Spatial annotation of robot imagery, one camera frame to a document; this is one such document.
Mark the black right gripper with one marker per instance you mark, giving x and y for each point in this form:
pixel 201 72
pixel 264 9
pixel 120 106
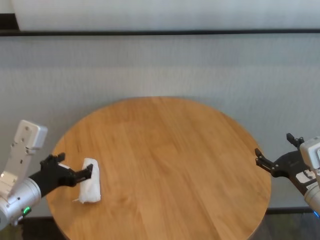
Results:
pixel 290 165

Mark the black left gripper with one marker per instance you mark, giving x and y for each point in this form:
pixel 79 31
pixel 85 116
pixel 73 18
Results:
pixel 50 180

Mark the white plastic-wrapped sandbag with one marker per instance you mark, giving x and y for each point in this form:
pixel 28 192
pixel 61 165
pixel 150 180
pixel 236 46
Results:
pixel 92 192

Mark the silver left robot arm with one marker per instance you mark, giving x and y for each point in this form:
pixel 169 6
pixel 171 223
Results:
pixel 22 195

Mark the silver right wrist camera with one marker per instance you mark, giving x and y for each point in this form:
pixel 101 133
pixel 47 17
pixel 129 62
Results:
pixel 311 151

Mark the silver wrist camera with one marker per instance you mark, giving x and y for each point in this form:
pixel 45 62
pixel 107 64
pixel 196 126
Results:
pixel 311 151
pixel 30 135

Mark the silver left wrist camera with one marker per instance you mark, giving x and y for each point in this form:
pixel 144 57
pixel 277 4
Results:
pixel 30 135

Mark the dark wall panel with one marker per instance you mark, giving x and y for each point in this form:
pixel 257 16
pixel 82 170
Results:
pixel 9 22

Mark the black horizontal rail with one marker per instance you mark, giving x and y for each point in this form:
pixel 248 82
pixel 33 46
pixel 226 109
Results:
pixel 160 32

